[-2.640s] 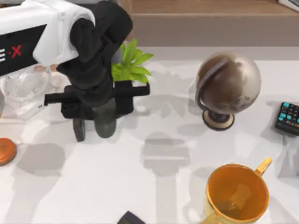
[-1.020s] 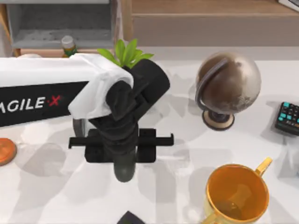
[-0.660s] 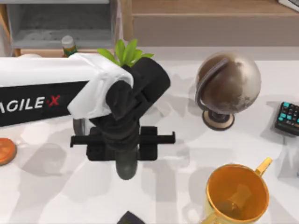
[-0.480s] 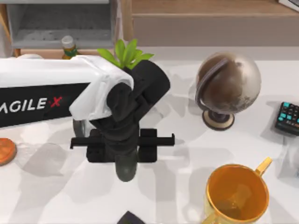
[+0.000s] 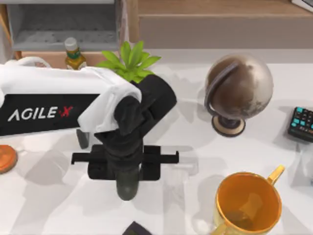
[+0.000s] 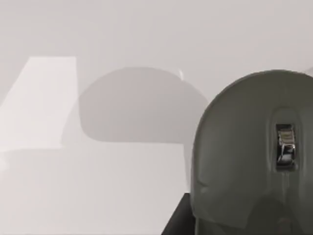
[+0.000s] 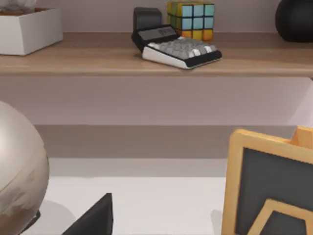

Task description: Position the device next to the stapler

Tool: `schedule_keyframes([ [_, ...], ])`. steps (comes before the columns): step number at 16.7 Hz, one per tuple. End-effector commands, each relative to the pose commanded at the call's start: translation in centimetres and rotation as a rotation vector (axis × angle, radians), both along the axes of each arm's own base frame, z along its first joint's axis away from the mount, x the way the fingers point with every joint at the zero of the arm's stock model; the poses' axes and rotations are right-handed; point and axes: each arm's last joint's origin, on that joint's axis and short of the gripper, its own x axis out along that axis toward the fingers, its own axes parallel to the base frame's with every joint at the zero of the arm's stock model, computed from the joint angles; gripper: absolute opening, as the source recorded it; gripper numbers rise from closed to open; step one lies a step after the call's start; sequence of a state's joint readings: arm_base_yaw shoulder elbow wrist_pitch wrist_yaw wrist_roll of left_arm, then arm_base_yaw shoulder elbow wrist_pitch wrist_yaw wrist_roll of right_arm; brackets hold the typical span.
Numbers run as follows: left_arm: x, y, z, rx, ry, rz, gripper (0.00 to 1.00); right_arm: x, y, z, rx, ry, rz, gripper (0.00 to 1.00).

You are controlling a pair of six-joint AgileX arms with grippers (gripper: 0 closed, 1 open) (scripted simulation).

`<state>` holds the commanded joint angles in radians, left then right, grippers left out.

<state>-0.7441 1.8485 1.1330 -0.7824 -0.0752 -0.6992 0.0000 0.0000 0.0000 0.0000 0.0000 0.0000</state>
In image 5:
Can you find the black calculator with teal keys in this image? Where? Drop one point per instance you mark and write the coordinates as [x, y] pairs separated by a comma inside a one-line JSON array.
[[302, 124]]

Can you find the green plant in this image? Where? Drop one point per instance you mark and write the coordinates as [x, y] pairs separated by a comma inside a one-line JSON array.
[[132, 62]]

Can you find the dark flat object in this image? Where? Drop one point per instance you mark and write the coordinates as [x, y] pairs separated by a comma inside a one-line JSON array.
[[137, 230]]

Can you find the wooden cupboard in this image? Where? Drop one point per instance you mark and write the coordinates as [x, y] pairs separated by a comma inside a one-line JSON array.
[[220, 22]]

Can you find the orange round coaster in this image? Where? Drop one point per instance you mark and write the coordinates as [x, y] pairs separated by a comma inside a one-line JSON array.
[[6, 159]]

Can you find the brown globe on stand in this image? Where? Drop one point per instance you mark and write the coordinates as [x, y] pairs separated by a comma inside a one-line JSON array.
[[240, 90]]

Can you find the gold trophy cup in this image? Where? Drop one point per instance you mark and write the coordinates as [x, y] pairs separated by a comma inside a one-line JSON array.
[[247, 203]]

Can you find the dark grey-green cylinder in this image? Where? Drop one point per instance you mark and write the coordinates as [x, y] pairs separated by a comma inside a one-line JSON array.
[[127, 188]]

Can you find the grey cabinet with dark inside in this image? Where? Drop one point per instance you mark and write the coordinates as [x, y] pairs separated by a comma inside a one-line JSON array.
[[63, 27]]

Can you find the white appliance corner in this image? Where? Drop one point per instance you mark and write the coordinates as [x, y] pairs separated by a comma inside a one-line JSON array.
[[303, 3]]

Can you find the yellow bottle with white cap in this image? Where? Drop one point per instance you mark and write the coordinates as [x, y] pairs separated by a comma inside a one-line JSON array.
[[74, 60]]

